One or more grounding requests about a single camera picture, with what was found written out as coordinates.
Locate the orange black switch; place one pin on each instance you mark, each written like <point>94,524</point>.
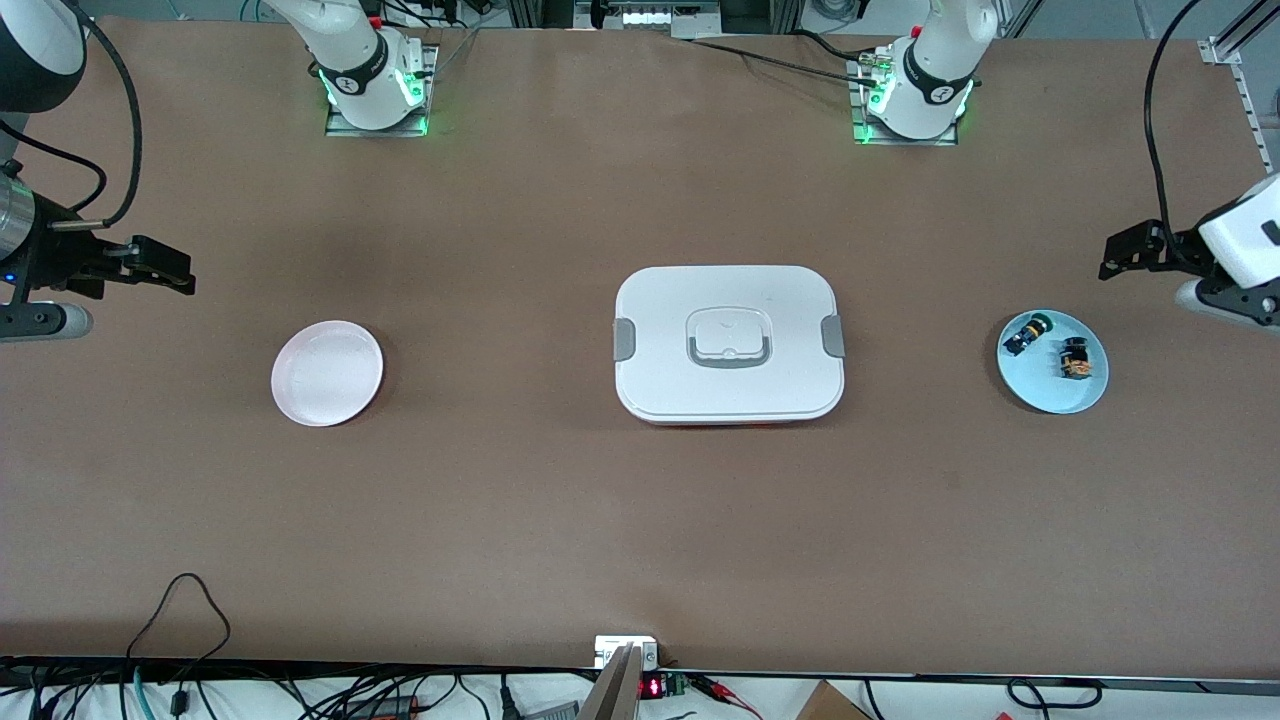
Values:
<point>1076,358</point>

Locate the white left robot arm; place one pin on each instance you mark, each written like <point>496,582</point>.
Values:
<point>935,70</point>

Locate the light blue round plate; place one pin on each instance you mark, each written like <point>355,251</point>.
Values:
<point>1040,385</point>

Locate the aluminium profile with perforated strip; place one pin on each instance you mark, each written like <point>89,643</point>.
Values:
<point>1225,48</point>

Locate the red digit display module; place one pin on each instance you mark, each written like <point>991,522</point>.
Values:
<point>655,687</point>

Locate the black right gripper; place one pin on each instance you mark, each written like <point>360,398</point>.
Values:
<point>62,262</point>

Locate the small white mounting box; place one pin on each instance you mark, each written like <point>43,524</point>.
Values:
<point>610,648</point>

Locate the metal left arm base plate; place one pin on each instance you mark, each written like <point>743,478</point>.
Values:
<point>905,141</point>

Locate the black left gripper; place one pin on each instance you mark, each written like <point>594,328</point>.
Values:
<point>1168,249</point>

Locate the pink round plate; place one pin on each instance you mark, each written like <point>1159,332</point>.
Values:
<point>327,373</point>

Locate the brown cardboard piece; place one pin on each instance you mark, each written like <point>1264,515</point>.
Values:
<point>830,703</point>

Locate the grey wooden camera post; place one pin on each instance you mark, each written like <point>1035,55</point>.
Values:
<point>615,690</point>

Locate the green blue switch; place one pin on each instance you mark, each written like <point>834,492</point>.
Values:
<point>1025,335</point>

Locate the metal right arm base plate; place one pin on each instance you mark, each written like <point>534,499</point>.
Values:
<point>345,127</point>

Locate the white lidded container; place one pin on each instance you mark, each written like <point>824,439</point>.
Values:
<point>728,390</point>

